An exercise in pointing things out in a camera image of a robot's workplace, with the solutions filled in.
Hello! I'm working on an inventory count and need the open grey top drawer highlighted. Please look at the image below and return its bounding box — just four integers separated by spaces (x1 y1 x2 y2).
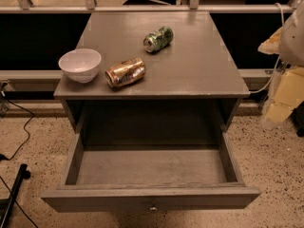
41 105 262 214

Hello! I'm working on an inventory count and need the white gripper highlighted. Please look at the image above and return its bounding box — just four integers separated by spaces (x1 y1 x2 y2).
257 28 304 129

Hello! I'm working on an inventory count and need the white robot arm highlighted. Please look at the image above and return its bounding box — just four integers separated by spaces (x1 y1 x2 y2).
257 2 304 129

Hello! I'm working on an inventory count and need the green soda can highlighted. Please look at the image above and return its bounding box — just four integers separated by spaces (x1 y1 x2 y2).
143 27 174 53

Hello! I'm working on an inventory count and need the black stand leg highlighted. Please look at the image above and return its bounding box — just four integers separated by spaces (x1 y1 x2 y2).
0 163 30 228

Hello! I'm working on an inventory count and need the white cable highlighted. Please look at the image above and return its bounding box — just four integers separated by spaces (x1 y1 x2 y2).
249 2 286 95

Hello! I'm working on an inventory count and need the black floor cable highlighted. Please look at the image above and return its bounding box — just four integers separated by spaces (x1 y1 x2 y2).
0 90 36 162

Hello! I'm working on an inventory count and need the orange soda can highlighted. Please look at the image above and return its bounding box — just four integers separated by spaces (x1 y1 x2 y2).
104 57 146 87

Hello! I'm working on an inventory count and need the metal railing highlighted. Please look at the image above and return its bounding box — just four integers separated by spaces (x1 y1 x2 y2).
0 0 303 13

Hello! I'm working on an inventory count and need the white ceramic bowl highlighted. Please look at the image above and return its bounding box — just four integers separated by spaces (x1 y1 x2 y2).
58 48 102 84

